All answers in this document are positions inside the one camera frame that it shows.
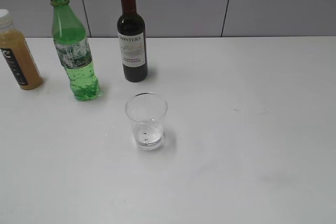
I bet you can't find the transparent plastic cup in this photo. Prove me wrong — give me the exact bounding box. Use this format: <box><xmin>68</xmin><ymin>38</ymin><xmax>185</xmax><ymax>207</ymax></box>
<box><xmin>125</xmin><ymin>92</ymin><xmax>168</xmax><ymax>151</ymax></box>

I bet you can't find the green sprite bottle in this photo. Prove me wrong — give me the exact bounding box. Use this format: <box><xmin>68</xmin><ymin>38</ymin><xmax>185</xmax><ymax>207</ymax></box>
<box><xmin>50</xmin><ymin>0</ymin><xmax>100</xmax><ymax>101</ymax></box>

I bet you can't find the dark red wine bottle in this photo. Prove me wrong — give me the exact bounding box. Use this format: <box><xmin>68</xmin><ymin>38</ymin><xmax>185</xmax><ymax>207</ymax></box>
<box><xmin>117</xmin><ymin>0</ymin><xmax>148</xmax><ymax>82</ymax></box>

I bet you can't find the orange juice bottle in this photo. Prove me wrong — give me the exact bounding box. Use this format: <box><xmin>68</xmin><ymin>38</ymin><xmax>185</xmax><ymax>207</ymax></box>
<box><xmin>1</xmin><ymin>9</ymin><xmax>43</xmax><ymax>90</ymax></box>

